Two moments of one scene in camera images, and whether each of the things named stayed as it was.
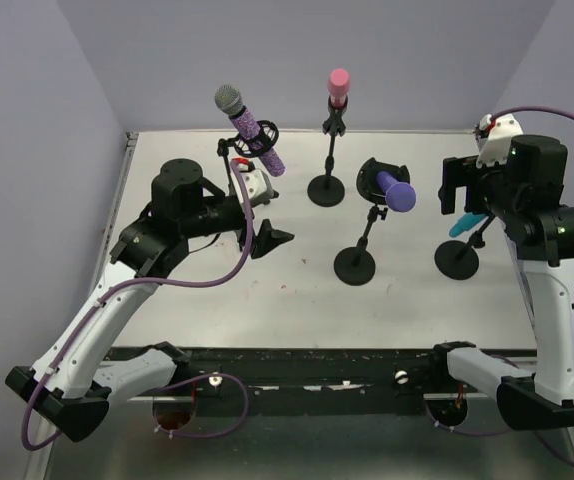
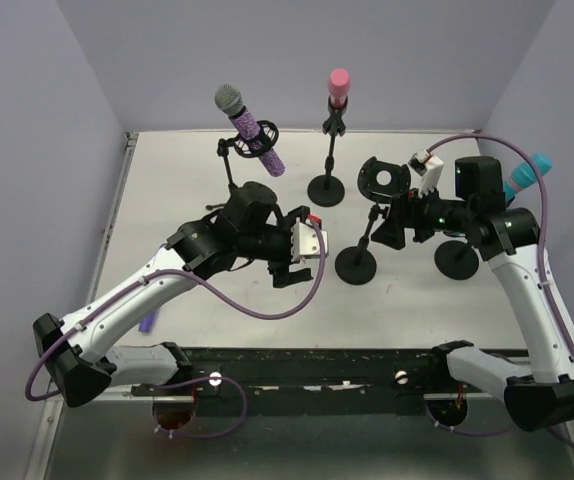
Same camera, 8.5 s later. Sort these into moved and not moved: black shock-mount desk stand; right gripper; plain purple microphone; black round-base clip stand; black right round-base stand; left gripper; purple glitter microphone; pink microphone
Moved: left gripper; right gripper; plain purple microphone
Not moved: black shock-mount desk stand; pink microphone; black round-base clip stand; black right round-base stand; purple glitter microphone
